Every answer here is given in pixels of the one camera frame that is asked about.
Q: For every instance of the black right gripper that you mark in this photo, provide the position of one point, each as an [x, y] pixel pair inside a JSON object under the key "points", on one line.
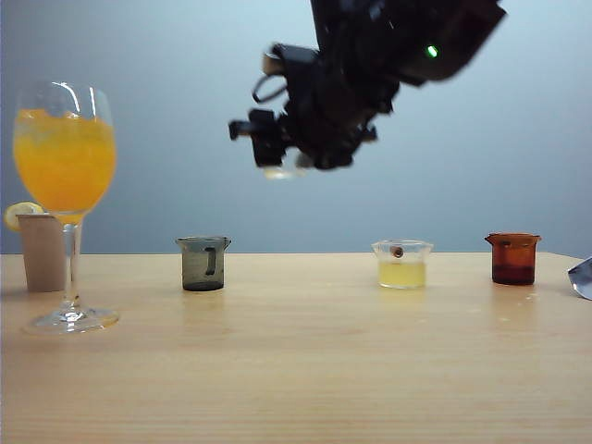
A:
{"points": [[333, 97]]}

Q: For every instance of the clear measuring cup orange juice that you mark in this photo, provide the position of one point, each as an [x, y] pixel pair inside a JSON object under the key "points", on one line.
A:
{"points": [[282, 172]]}

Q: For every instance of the clear measuring cup yellow juice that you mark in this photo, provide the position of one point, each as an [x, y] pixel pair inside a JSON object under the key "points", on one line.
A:
{"points": [[402, 275]]}

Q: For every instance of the smoky grey measuring cup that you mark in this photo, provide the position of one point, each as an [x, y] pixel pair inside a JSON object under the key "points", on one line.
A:
{"points": [[196, 273]]}

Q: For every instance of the amber brown measuring cup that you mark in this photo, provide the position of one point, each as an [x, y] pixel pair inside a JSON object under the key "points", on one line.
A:
{"points": [[513, 263]]}

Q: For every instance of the beige paper cup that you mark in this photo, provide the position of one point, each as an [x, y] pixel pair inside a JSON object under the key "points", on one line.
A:
{"points": [[41, 254]]}

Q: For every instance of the large clear wine glass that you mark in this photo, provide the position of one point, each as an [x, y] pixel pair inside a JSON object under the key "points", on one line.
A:
{"points": [[65, 185]]}

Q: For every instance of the yellow lemon slice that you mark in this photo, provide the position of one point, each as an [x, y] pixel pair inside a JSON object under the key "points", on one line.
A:
{"points": [[13, 217]]}

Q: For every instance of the silver foil pouch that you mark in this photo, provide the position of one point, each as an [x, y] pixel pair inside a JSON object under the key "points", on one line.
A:
{"points": [[583, 279]]}

